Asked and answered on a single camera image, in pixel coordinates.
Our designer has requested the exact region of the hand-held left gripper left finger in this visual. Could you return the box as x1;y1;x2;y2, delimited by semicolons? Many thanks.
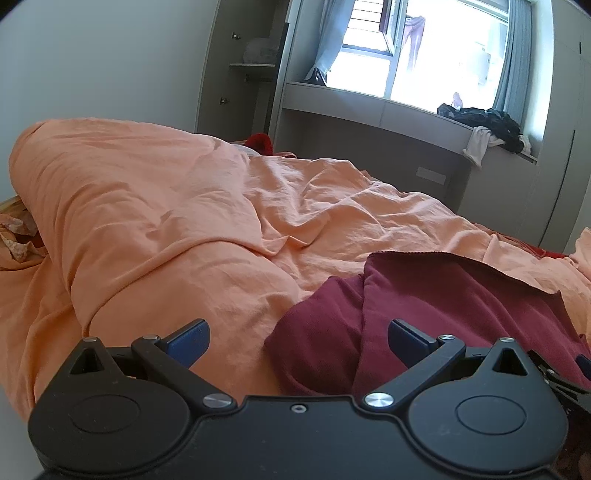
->
61;318;237;413

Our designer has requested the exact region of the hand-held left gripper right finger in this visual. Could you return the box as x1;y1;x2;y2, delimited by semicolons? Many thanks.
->
361;318;536;413

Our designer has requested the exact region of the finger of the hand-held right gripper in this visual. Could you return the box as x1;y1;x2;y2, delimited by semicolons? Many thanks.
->
526;350;591;407

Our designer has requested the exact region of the maroon sweater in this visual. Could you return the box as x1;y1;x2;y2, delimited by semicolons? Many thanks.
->
264;251;591;398

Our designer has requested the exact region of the pile of dark clothes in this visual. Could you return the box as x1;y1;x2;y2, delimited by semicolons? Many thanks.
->
438;102;525;153

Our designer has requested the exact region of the orange duvet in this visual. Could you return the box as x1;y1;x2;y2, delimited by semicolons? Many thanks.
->
0;117;591;422

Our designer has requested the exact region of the orange bed sheet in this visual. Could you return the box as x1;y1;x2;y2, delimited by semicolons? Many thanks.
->
0;196;49;274

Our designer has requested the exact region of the white cloth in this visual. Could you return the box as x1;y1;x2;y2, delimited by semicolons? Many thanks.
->
463;126;502;169

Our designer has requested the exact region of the grey window seat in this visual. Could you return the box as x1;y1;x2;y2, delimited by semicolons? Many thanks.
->
270;82;541;241

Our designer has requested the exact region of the red object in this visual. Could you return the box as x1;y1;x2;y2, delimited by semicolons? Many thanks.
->
244;133;274;156

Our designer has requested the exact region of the open grey wardrobe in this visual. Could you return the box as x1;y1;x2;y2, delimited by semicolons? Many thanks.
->
196;0;297;145

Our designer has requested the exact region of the tall grey closed wardrobe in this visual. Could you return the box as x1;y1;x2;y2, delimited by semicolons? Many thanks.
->
531;0;591;256

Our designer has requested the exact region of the window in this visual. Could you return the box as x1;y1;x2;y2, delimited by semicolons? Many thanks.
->
323;0;514;114

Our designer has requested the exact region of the pink hanging garment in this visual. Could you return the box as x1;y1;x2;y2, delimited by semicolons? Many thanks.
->
403;15;426;73

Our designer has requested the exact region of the long grey-blue curtain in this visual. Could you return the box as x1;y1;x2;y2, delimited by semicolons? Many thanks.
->
496;0;537;121

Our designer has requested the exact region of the short grey-blue curtain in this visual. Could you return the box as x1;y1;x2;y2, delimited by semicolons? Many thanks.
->
310;0;357;85

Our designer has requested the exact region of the white wall socket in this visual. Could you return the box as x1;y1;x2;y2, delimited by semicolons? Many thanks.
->
416;167;451;186

